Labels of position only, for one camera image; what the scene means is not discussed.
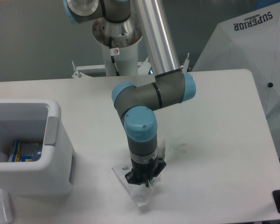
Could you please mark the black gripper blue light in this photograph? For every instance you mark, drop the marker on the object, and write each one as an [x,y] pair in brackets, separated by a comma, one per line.
[144,173]

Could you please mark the white plastic bag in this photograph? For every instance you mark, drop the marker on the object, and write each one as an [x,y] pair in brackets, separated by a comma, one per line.
[138,193]

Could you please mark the clear plastic wrapper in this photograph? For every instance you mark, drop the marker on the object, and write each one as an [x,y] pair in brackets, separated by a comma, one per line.
[168,150]

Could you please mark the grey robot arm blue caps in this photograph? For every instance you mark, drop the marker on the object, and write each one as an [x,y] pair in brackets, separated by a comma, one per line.
[135,105]

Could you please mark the white trash can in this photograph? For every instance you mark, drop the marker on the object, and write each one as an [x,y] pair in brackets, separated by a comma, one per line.
[35,121]

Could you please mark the blue yellow package in bin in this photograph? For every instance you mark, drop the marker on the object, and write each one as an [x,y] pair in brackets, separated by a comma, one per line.
[25,151]

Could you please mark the white patterned packet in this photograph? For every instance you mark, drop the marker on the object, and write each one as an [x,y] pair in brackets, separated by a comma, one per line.
[6,214]

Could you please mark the white umbrella with lettering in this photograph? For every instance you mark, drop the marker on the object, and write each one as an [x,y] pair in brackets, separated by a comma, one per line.
[252,42]

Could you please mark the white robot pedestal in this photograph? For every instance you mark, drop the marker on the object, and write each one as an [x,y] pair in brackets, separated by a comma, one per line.
[120,58]

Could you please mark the white pedestal base brackets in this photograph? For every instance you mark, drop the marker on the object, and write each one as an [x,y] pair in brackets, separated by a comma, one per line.
[144,68]

